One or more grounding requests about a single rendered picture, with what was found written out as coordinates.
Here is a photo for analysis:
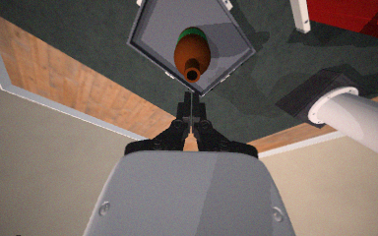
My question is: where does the red divided crate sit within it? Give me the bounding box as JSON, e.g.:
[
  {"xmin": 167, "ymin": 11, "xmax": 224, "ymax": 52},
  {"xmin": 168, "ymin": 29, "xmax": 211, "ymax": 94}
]
[{"xmin": 306, "ymin": 0, "xmax": 378, "ymax": 27}]

